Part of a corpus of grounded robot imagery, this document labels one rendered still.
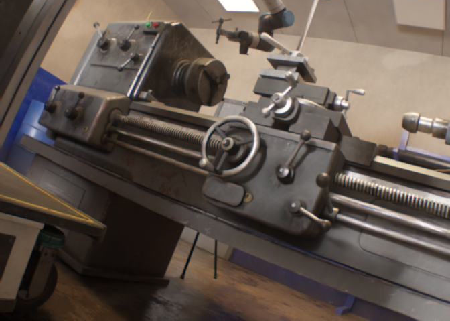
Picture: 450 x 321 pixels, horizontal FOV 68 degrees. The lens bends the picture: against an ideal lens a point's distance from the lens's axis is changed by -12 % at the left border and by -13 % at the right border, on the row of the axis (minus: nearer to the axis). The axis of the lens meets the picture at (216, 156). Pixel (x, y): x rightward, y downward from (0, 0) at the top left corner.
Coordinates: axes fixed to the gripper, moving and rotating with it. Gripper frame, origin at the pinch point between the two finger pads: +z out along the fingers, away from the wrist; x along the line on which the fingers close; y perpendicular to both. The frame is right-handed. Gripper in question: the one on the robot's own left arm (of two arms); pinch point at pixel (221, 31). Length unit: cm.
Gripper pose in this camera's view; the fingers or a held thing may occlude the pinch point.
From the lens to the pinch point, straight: 203.7
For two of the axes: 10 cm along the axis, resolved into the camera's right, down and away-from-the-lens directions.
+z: -8.7, -0.7, -5.0
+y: 1.6, -9.7, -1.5
